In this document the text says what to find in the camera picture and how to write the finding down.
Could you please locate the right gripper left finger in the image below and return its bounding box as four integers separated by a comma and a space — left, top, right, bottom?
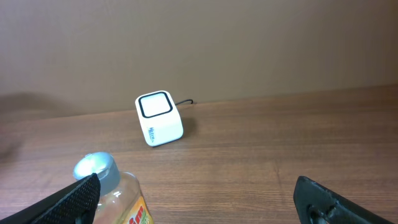
1, 173, 101, 224

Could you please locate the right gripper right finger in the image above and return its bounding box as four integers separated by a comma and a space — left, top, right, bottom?
293, 176, 392, 224

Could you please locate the yellow oil bottle silver cap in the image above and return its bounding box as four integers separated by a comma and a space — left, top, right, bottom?
72, 151, 155, 224

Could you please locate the white barcode scanner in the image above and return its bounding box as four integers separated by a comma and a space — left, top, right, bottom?
135, 90, 183, 147

